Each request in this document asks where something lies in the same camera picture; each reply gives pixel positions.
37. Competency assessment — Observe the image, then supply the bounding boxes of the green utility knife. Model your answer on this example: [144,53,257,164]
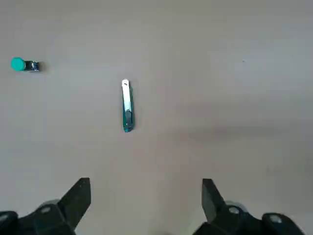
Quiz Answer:
[121,78,135,134]

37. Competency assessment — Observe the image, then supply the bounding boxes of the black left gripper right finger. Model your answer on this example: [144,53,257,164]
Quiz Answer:
[193,178,306,235]

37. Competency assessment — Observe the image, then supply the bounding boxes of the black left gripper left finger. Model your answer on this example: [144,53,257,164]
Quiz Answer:
[0,177,91,235]

